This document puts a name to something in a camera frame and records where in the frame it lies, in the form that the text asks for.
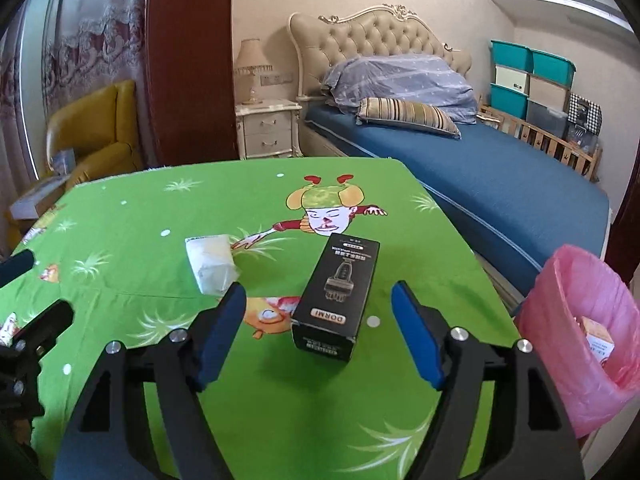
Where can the black product box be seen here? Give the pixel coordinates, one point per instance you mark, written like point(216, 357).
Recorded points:
point(337, 295)

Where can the small blue white box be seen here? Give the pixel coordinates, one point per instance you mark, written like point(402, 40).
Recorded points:
point(62, 162)

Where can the lace curtain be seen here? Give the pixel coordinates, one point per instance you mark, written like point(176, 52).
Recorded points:
point(75, 35)

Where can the wooden crib rail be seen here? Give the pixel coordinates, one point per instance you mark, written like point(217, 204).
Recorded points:
point(540, 140)

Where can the teal storage box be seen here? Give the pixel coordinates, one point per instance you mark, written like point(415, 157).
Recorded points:
point(552, 67)
point(510, 56)
point(507, 101)

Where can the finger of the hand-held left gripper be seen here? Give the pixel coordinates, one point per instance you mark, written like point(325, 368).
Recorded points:
point(40, 327)
point(15, 266)

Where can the striped pillow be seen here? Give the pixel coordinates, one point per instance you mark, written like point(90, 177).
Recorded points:
point(407, 117)

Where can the black white checkered bag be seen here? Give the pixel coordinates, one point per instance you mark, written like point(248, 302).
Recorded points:
point(585, 112)

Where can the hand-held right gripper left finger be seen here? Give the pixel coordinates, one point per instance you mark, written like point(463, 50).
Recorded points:
point(222, 337)

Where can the yellow leather armchair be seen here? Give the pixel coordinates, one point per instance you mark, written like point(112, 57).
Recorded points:
point(95, 130)

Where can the grey translucent storage box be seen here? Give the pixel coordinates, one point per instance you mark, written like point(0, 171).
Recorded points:
point(546, 117)

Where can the white nightstand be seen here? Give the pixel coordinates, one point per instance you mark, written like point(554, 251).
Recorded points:
point(267, 130)

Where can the beige tufted headboard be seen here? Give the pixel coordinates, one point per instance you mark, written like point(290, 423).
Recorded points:
point(370, 35)

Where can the beige storage box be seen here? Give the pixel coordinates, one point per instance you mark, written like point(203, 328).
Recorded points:
point(547, 92)
point(510, 80)

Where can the wall socket panel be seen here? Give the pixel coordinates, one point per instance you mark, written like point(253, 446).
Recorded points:
point(276, 79)

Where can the pink plastic bag lined bin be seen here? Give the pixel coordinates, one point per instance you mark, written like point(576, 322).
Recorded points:
point(565, 350)

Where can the clear plastic wrapper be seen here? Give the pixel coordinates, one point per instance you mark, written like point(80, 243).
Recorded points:
point(212, 265)

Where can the air conditioner vent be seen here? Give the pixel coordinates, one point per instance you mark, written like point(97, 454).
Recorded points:
point(590, 1)

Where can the flat white cardboard box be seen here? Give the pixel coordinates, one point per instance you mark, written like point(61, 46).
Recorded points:
point(37, 197)

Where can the grey-blue quilt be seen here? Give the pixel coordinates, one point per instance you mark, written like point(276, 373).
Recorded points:
point(400, 85)

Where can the beige table lamp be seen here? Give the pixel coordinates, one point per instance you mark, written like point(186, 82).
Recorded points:
point(252, 65)

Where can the brown wooden panel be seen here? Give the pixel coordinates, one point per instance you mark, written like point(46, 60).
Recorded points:
point(190, 60)

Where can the bed with blue sheet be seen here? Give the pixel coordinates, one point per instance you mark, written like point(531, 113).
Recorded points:
point(490, 195)

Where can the yellow box with white label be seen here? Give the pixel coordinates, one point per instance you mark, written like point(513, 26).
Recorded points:
point(597, 337)

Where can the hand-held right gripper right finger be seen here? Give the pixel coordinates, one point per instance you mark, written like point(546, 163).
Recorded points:
point(417, 337)

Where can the green printed tablecloth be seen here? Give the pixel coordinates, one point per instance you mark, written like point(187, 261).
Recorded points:
point(125, 240)

